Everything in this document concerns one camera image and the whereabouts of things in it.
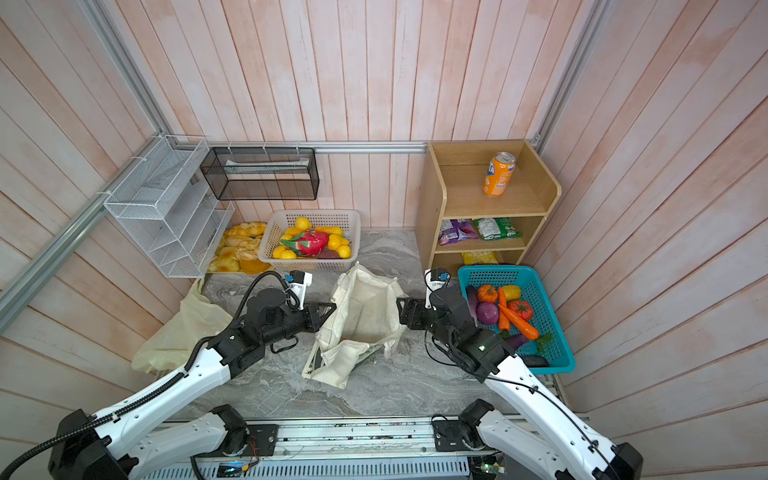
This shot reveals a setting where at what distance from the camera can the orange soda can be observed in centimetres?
80

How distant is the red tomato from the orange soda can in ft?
1.17

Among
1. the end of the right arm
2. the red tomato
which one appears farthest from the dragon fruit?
the red tomato

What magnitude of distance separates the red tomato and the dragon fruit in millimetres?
682

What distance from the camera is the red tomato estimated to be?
0.92 meters
